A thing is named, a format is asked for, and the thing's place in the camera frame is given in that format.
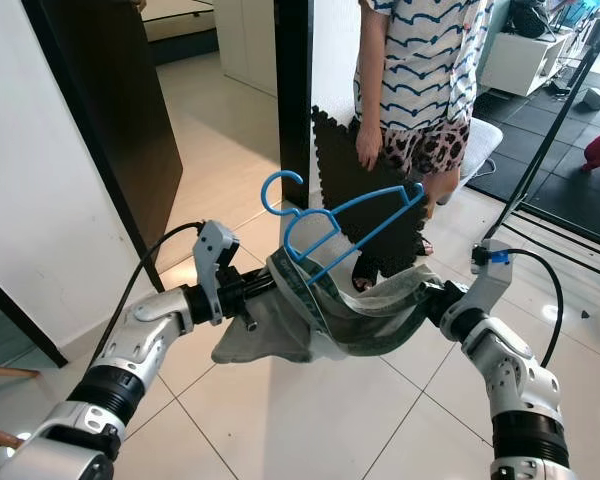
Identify grey shorts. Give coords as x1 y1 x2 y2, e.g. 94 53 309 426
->
212 245 451 363

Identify blue plastic clothes hanger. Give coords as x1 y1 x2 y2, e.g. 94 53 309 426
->
260 170 426 286

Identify black foam floor mat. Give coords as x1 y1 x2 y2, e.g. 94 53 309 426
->
470 60 600 241

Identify black foam puzzle tile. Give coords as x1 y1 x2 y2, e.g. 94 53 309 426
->
312 105 436 291

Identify dark brown wooden door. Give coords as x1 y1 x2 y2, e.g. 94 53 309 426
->
25 0 186 293

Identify person in striped dress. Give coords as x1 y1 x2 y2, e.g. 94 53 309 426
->
350 0 496 293

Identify white wardrobe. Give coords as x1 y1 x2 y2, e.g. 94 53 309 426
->
210 0 281 98

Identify white low cabinet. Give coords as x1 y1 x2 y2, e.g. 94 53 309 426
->
480 25 581 96

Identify black backpack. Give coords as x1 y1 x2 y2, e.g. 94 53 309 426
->
505 0 551 39

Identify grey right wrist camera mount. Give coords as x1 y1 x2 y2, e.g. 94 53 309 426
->
465 238 511 316

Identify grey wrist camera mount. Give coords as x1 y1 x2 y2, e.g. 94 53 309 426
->
465 238 511 316
192 220 241 326

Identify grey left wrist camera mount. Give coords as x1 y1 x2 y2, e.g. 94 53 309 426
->
192 220 241 326

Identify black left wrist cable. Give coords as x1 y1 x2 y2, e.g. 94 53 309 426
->
115 222 206 331

